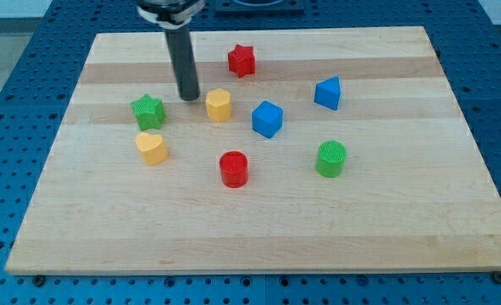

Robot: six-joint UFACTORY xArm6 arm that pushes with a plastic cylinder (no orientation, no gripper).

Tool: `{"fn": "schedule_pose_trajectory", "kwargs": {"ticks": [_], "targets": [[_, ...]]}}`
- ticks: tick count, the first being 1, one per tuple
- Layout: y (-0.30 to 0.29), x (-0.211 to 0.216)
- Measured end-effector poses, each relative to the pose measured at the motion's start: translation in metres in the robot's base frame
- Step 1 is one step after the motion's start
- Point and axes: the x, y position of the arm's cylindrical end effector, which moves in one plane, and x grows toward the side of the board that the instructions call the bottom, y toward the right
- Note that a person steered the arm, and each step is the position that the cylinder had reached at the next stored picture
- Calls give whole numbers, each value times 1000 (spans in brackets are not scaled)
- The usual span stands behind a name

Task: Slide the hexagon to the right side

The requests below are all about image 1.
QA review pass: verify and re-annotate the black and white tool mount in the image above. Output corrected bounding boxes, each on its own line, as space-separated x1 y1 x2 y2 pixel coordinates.
136 0 205 30

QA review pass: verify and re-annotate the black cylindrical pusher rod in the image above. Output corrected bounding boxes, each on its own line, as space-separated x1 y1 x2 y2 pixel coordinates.
164 24 200 101

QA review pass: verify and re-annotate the yellow hexagon block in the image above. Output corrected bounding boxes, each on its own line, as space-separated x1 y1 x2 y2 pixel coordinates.
206 88 231 122

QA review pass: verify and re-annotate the red star block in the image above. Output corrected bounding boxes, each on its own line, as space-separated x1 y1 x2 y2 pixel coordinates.
228 44 256 78

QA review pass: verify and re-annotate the green star block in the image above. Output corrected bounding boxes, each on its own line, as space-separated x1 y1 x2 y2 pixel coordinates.
131 94 166 131

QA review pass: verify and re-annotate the yellow heart block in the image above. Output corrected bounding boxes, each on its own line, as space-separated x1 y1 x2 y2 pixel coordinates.
135 132 169 166

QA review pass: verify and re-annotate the blue cube block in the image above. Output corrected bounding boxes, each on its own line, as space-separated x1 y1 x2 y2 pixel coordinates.
251 101 283 138

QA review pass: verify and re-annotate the red cylinder block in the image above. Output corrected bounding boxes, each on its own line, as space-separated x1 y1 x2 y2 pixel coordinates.
219 151 249 188

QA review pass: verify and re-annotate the blue triangle block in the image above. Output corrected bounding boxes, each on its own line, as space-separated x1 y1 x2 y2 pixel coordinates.
314 76 342 110

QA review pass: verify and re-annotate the light wooden board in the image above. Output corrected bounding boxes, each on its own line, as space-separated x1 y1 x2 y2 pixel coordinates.
6 26 501 276

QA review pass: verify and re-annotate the green cylinder block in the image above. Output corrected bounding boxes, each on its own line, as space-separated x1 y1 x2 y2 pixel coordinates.
315 141 347 178

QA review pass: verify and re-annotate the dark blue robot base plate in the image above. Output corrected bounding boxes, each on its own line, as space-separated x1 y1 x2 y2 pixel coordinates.
209 0 305 13

